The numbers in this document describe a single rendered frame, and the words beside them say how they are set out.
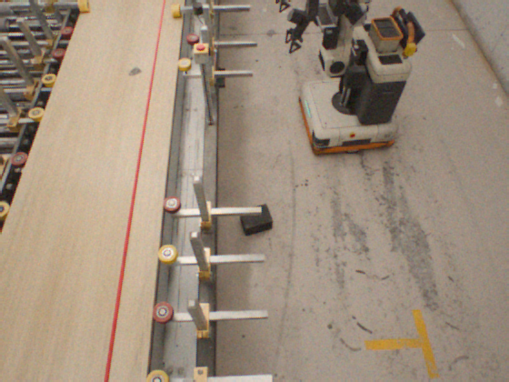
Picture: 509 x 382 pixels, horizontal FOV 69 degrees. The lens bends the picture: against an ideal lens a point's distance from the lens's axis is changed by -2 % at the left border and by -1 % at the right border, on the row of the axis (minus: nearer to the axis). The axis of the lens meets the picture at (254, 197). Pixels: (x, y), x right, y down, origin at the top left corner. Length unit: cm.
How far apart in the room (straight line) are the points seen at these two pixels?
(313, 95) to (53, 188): 204
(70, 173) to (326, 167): 187
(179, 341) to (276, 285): 92
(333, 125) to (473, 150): 124
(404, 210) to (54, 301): 232
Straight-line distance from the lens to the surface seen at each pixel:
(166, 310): 158
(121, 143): 208
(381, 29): 282
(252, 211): 182
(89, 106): 233
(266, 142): 315
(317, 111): 304
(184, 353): 182
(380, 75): 268
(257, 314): 162
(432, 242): 293
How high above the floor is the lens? 239
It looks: 58 degrees down
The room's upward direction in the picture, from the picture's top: straight up
